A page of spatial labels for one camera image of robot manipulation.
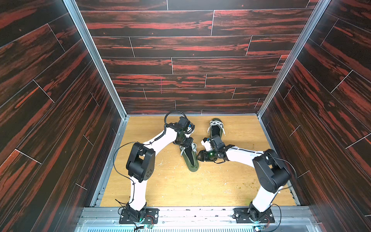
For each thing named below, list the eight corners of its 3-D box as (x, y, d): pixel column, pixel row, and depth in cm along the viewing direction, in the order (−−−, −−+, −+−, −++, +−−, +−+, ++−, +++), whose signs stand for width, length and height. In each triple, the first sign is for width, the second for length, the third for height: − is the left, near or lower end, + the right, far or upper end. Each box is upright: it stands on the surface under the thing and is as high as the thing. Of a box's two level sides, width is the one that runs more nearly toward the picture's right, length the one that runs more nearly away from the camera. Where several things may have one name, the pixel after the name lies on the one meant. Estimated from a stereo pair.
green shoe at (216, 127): (208, 139, 105) (210, 133, 99) (206, 125, 115) (207, 118, 108) (224, 139, 105) (226, 133, 99) (220, 125, 115) (222, 118, 108)
